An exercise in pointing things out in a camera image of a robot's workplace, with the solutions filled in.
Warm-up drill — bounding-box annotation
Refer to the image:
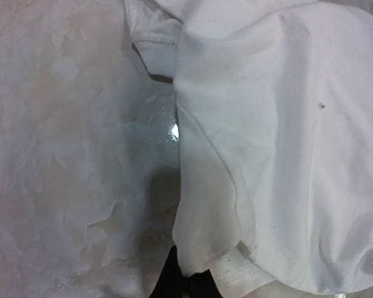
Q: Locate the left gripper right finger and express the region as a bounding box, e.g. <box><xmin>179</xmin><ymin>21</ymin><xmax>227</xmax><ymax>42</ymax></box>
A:
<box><xmin>183</xmin><ymin>269</ymin><xmax>223</xmax><ymax>298</ymax></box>

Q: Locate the white cloth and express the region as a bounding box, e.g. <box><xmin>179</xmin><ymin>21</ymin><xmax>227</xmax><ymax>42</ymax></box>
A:
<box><xmin>125</xmin><ymin>1</ymin><xmax>373</xmax><ymax>297</ymax></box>

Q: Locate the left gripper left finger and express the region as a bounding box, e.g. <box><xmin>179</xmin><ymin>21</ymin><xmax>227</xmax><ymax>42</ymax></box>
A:
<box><xmin>149</xmin><ymin>246</ymin><xmax>184</xmax><ymax>298</ymax></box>

